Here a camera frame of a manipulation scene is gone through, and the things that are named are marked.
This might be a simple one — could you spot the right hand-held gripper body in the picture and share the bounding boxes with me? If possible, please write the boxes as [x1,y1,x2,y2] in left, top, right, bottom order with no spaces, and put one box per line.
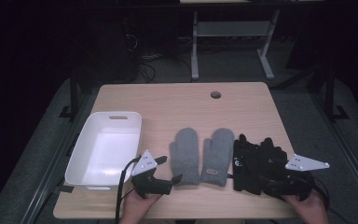
[262,153,331,202]

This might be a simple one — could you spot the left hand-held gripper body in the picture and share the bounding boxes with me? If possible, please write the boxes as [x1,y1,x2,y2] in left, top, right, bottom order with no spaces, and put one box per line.
[131,149,173,200]

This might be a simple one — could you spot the white plastic bin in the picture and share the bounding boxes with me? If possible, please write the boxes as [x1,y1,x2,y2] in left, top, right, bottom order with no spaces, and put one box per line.
[64,111,144,191]

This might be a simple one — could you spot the black metal post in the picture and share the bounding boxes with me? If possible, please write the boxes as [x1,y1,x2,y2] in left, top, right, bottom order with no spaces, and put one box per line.
[59,69,80,121]
[324,63,351,122]

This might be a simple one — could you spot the black glove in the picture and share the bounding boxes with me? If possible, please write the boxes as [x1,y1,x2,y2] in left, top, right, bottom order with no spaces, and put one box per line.
[258,136,291,194]
[227,133,265,196]

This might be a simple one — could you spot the white metal desk frame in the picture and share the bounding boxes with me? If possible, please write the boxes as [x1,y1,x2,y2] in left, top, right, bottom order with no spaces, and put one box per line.
[190,8,282,82]

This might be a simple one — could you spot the cables on floor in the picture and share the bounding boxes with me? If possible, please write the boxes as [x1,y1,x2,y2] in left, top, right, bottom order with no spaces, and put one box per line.
[125,33,194,84]

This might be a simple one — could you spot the aluminium rail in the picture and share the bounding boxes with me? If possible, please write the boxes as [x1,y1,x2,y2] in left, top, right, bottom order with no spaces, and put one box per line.
[21,92,91,224]
[310,92,358,217]

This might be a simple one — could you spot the grey mitten with label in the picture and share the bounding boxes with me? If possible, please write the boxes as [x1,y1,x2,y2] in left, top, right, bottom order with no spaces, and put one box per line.
[200,127,236,188]

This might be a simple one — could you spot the plain grey mitten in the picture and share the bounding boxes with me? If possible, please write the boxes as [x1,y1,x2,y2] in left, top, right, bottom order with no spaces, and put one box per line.
[169,127,201,187]

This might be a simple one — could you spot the person's right hand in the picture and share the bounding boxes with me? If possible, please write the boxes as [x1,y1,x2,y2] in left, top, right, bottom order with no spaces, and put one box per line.
[281,189,329,224]

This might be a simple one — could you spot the person's left hand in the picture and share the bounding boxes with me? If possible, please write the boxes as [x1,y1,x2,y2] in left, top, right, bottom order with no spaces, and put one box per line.
[121,189,163,224]

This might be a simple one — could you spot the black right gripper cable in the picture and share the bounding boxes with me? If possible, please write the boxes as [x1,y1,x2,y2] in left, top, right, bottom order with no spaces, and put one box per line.
[310,176,332,213]

